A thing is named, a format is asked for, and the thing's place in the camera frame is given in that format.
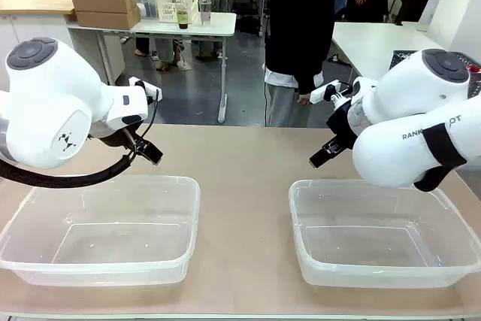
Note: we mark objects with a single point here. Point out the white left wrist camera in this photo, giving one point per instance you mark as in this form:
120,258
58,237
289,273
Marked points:
144,89

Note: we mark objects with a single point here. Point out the white board panel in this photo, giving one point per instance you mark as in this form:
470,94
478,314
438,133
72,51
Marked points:
462,5

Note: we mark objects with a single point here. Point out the white lattice basket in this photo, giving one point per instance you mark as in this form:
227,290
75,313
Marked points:
169,7

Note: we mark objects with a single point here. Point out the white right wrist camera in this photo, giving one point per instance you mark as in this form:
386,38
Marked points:
319,93

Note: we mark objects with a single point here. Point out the white desk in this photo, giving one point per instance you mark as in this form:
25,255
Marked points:
368,43

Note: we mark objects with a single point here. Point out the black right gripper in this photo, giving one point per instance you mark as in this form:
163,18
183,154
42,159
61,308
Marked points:
342,125

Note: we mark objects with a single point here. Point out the bystander in beige trousers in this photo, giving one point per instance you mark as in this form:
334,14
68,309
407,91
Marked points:
161,43

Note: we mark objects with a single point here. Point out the cardboard box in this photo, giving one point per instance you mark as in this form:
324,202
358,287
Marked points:
105,19
103,2

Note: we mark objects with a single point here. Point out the cup with green drink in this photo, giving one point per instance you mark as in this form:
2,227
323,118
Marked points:
183,18

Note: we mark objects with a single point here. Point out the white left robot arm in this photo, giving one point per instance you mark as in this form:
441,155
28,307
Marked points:
45,110

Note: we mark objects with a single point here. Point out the person's left hand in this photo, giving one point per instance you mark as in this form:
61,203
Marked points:
304,98

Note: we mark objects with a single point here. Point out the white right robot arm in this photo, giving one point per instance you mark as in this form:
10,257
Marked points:
394,155

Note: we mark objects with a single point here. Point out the person in black top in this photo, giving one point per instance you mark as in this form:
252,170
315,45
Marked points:
297,16

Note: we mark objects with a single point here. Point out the translucent storage box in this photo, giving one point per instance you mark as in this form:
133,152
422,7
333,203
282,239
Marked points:
146,1

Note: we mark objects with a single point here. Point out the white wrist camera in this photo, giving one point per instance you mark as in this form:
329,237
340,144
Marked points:
319,93
144,89

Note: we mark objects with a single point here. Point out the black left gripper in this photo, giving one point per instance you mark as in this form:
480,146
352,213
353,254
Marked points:
120,137

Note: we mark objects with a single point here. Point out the clear plastic bin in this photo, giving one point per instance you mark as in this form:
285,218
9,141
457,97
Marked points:
376,204
112,200

